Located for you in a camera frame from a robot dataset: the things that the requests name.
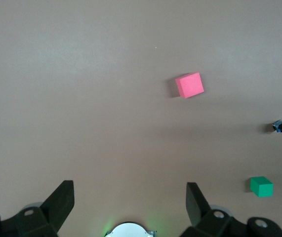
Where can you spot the green foam cube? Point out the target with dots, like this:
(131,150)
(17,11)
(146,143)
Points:
(263,187)

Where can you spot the brown table cover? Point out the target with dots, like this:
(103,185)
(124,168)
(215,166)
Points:
(81,98)

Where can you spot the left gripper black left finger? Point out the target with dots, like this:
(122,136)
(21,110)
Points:
(54,209)

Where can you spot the pink foam cube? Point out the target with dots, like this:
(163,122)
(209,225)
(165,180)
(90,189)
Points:
(190,85)

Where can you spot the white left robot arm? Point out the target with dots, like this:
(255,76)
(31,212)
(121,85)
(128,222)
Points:
(131,230)

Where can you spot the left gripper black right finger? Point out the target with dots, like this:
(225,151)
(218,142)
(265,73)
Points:
(200,214)

